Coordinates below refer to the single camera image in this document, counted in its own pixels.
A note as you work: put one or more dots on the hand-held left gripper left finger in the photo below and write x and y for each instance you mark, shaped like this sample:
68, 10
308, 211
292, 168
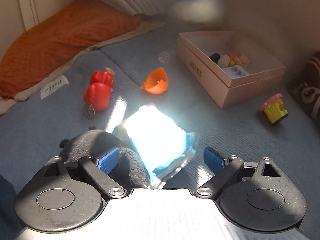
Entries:
108, 161

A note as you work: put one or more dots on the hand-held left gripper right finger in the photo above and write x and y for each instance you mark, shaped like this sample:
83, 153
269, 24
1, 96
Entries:
215, 160

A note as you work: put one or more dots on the black plush toy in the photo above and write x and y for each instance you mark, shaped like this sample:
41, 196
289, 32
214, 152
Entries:
87, 142

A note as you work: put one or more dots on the blue white tissue pack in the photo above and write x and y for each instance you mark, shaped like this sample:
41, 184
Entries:
155, 140

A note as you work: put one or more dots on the red boxing figure toy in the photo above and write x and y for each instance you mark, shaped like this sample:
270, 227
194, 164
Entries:
97, 95

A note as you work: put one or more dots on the pink cardboard box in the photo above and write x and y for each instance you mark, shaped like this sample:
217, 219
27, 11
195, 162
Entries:
225, 90

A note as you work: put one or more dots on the white battery charger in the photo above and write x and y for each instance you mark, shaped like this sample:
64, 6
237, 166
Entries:
236, 72

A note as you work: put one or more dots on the orange plastic shell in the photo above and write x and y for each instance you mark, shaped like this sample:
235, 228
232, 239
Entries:
156, 82

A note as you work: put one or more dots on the small white bottle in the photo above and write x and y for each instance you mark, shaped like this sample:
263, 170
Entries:
222, 62

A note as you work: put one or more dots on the dark green oblong object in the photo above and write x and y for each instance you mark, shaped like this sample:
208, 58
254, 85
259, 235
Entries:
214, 57

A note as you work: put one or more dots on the blue-grey fleece blanket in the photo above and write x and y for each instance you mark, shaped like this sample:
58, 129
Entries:
225, 135

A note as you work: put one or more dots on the white cloth label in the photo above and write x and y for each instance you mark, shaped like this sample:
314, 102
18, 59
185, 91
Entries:
53, 87

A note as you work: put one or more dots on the person's jeans leg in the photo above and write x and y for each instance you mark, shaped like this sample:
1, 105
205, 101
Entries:
6, 200

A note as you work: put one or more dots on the brown striped plush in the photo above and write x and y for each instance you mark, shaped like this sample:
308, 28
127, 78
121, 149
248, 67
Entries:
307, 90

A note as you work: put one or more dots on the orange knitted blanket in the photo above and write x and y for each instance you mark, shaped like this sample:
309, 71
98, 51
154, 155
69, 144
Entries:
55, 42

